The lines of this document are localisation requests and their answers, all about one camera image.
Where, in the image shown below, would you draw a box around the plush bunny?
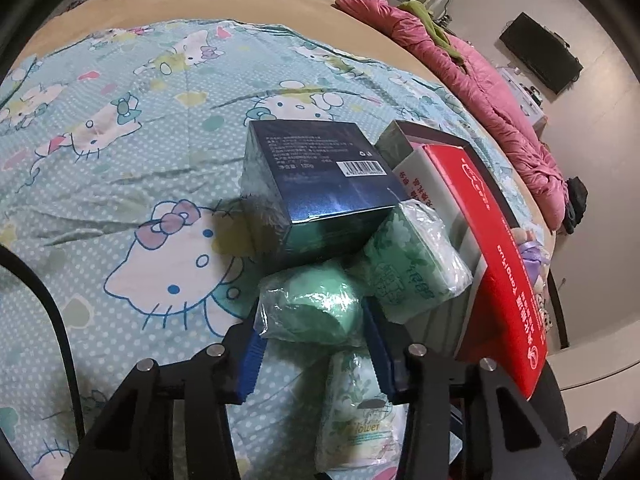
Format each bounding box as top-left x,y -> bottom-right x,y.
515,227 -> 553,331

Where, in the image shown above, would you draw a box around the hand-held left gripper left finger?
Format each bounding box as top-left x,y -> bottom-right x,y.
62,322 -> 266,480

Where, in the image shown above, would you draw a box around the dark clothes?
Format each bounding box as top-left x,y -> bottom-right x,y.
562,176 -> 590,235

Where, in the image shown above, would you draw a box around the dark box with pink lining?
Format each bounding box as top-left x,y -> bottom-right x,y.
375,120 -> 521,231

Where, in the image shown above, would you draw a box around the round green plastic-wrapped packet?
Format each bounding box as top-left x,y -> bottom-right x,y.
254,262 -> 368,346

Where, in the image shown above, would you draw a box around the dark object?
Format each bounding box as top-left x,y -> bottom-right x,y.
565,412 -> 640,480

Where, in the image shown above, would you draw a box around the floral tissue packet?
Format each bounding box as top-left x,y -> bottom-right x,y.
315,350 -> 416,476

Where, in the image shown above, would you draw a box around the green tissue packet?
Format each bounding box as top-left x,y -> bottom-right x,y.
362,200 -> 473,326

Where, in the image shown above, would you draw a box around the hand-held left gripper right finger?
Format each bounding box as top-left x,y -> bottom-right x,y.
362,300 -> 573,480

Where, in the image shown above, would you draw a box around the black cable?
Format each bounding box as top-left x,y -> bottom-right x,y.
0,247 -> 83,441

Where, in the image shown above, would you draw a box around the cartoon cat printed blanket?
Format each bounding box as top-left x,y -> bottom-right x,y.
0,20 -> 526,480

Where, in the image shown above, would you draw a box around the red carton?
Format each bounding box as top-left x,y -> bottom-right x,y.
392,144 -> 548,403

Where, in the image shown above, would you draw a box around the dark blue box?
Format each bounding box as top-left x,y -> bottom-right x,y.
239,121 -> 411,271

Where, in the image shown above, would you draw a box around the green cloth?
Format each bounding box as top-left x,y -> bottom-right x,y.
397,0 -> 466,66

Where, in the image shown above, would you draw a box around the black wall television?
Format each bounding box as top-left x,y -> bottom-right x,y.
500,11 -> 584,96

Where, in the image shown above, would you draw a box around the pink quilt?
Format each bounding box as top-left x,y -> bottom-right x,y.
334,0 -> 568,231

